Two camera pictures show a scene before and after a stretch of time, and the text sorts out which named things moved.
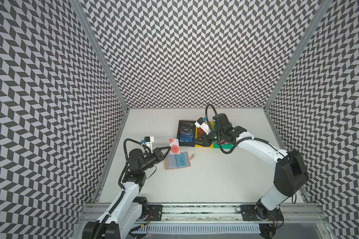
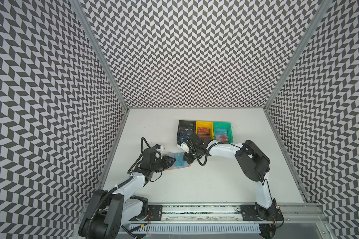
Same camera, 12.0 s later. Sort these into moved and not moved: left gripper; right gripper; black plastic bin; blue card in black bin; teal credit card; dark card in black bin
Moved: right gripper; left gripper
Not moved: black plastic bin; teal credit card; blue card in black bin; dark card in black bin
